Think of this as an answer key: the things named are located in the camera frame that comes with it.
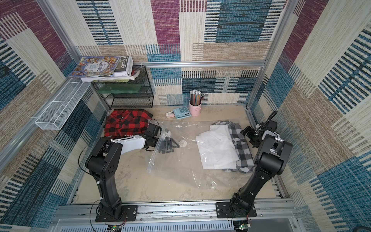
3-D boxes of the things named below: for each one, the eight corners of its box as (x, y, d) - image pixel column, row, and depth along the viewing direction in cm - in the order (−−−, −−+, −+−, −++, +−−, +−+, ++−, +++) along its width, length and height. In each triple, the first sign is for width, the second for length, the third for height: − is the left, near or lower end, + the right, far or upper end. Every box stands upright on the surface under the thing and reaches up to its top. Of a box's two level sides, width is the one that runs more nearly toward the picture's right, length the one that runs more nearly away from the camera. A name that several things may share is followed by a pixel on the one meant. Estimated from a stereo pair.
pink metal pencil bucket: (189, 116, 115) (189, 108, 108) (189, 108, 120) (189, 100, 113) (201, 116, 115) (202, 108, 108) (200, 108, 120) (201, 100, 113)
